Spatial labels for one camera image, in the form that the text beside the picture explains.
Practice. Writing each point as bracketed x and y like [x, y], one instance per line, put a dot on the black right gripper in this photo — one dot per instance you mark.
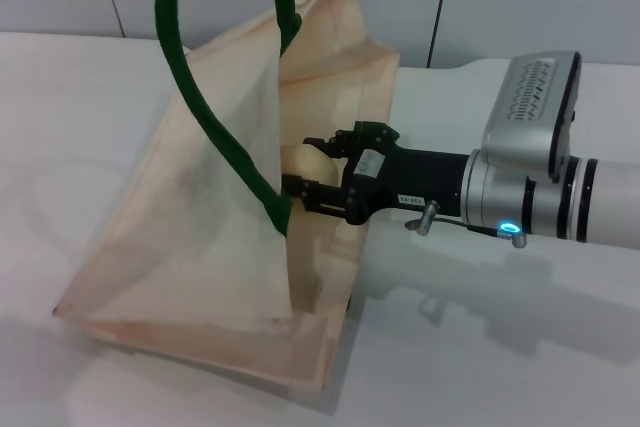
[420, 177]

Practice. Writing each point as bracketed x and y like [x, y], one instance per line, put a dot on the round yellow egg yolk pastry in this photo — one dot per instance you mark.
[312, 164]

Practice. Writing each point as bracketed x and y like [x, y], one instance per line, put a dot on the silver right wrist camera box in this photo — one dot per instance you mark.
[530, 112]

